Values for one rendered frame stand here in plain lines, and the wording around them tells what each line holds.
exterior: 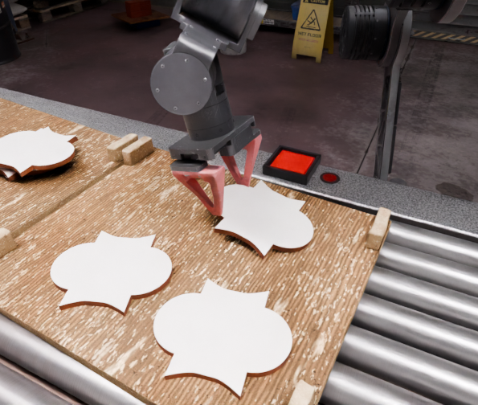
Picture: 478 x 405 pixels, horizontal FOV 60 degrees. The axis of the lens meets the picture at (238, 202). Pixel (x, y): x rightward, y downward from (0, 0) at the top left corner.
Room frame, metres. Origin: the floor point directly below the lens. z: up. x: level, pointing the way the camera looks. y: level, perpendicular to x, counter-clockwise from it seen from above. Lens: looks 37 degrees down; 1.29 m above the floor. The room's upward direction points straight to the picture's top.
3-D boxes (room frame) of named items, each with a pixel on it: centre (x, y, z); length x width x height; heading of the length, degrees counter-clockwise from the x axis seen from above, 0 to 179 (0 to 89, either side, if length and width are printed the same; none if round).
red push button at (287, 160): (0.58, -0.09, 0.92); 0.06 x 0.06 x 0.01; 64
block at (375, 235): (0.39, -0.18, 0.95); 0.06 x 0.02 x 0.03; 151
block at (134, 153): (0.58, 0.16, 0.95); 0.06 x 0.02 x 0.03; 151
